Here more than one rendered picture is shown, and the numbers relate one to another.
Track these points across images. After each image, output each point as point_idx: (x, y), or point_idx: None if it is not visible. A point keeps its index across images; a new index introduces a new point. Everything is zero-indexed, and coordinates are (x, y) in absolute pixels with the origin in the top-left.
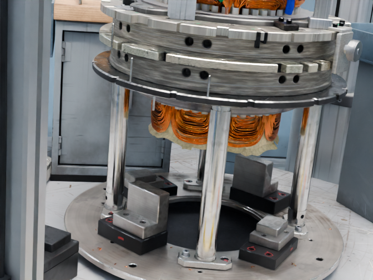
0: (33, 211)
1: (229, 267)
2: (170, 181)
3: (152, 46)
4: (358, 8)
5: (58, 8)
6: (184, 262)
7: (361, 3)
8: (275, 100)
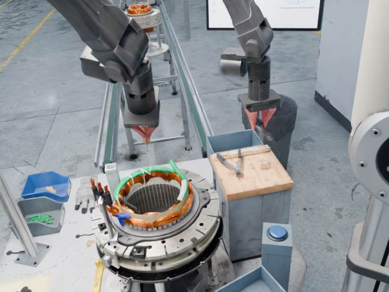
0: (4, 207)
1: (121, 290)
2: (216, 261)
3: None
4: (342, 289)
5: (210, 157)
6: None
7: (344, 288)
8: (97, 247)
